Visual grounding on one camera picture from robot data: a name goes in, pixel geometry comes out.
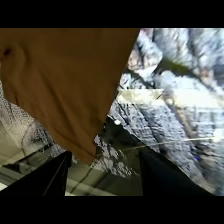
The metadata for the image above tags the brown garment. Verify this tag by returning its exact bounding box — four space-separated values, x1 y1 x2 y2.
0 27 141 166

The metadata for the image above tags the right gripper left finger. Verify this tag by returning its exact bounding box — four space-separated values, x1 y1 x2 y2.
0 150 73 197

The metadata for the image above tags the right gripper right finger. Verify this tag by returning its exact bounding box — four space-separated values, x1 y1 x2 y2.
139 146 214 197

